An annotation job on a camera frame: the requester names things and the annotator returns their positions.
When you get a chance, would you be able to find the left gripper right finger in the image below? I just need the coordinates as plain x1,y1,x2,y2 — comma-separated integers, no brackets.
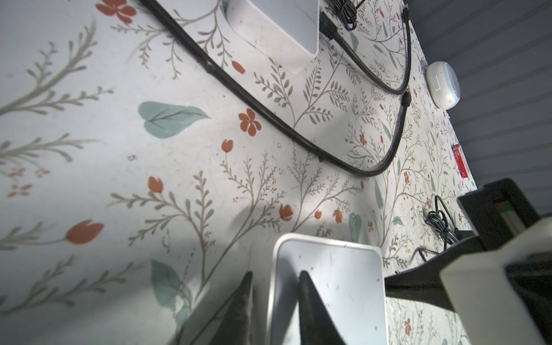
298,270,345,344

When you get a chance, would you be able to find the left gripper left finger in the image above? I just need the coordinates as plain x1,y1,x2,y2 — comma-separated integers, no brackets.
210,271,253,344

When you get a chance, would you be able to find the white network switch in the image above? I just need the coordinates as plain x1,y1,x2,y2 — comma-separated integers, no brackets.
251,233,388,344
226,0,320,74

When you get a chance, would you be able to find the black power adapter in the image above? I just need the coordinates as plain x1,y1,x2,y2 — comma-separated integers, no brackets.
330,0,365,32
408,195,475,264

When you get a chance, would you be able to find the long black ethernet cable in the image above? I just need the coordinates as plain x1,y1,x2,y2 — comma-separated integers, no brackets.
318,3,413,96

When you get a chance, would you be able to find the red white small box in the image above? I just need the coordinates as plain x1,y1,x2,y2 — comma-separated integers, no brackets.
451,144,470,178

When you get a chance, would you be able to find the white round timer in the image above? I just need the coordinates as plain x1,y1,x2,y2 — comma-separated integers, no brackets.
425,61,461,110

